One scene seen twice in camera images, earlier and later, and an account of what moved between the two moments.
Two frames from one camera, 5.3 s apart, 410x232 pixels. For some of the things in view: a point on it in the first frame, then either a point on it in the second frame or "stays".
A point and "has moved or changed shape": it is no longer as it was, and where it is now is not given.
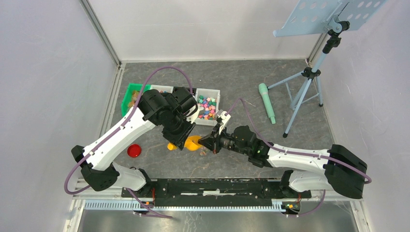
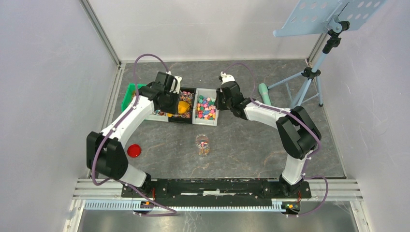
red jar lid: x=134 y=151 stays
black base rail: x=218 y=192 stays
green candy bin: x=131 y=95 stays
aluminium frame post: x=97 y=23 stays
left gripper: x=179 y=139 → x=174 y=109
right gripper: x=213 y=141 → x=219 y=94
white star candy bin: x=208 y=102 stays
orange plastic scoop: x=191 y=143 has moved or changed shape
